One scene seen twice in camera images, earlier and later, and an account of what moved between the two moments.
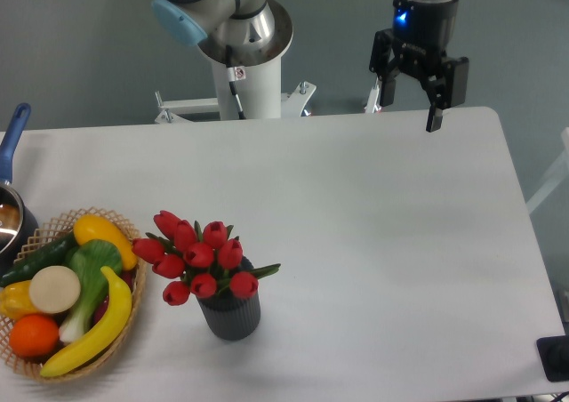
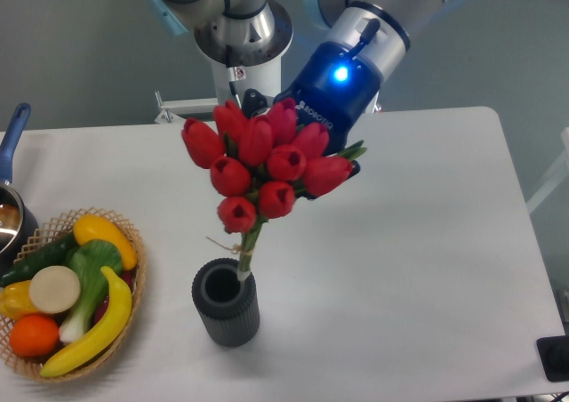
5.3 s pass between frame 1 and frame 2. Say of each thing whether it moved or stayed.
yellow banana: stayed
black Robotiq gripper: moved
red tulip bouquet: moved
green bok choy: stayed
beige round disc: stayed
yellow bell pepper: stayed
